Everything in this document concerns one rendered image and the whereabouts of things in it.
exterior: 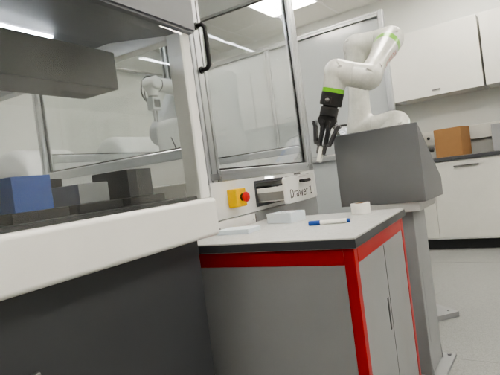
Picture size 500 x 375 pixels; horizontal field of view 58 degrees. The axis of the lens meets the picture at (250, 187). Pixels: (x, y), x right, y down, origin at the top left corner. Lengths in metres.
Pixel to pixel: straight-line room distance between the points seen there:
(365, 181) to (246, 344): 0.94
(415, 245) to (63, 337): 1.48
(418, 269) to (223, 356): 0.96
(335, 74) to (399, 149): 0.41
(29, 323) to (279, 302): 0.68
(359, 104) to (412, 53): 3.05
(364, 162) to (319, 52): 1.94
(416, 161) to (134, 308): 1.29
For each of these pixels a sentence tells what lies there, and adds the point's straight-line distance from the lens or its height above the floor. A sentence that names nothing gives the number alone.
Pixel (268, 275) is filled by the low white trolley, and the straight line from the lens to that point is 1.33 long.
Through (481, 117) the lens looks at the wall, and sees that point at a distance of 5.45.
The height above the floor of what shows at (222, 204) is 0.86.
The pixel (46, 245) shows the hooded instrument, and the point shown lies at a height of 0.87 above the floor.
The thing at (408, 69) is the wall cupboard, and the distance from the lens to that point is 5.27.
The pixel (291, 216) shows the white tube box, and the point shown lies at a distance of 1.69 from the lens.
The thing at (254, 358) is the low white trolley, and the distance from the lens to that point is 1.45.
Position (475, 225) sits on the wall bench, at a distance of 4.80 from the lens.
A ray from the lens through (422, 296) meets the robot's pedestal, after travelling 2.11.
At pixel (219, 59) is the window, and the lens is 1.93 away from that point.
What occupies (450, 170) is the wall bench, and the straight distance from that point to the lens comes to 4.78.
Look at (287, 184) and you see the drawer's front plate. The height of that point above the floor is 0.90.
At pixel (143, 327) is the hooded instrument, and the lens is 1.15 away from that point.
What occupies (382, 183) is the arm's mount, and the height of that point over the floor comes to 0.85.
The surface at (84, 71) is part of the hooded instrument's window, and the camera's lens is 1.01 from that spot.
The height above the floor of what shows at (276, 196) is 0.86.
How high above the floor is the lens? 0.94
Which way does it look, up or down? 1 degrees down
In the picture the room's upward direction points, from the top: 7 degrees counter-clockwise
